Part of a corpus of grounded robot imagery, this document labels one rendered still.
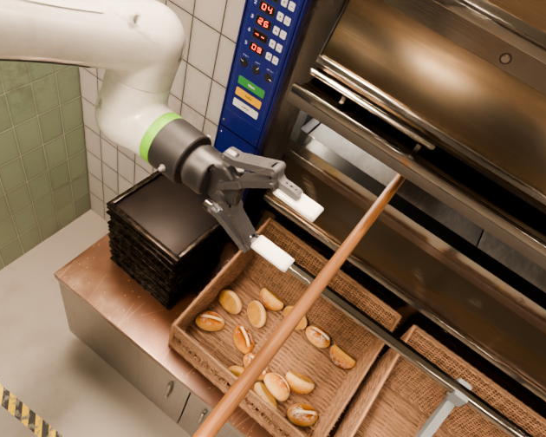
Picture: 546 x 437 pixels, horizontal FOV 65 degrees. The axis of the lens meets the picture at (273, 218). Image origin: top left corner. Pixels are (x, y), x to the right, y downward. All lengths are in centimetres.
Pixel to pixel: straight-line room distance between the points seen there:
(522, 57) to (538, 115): 13
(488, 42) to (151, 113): 67
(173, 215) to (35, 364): 103
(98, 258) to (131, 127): 100
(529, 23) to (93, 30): 73
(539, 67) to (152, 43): 72
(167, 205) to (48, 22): 87
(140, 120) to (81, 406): 153
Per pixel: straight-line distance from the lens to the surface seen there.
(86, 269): 164
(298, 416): 146
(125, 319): 154
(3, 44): 61
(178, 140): 67
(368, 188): 126
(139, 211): 138
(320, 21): 112
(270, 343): 87
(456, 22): 102
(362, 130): 100
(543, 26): 97
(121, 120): 72
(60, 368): 212
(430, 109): 107
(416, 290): 141
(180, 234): 133
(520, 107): 107
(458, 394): 107
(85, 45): 63
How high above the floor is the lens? 199
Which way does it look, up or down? 49 degrees down
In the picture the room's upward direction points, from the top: 24 degrees clockwise
